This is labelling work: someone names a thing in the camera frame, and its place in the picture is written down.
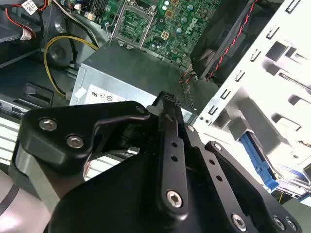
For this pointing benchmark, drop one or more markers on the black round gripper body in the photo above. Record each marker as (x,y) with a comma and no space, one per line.
(109,206)

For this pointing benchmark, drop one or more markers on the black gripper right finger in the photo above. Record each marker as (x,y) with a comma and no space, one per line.
(243,189)

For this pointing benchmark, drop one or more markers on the hard disk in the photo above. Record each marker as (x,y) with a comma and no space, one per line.
(257,160)

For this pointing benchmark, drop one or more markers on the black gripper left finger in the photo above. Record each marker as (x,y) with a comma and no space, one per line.
(60,126)

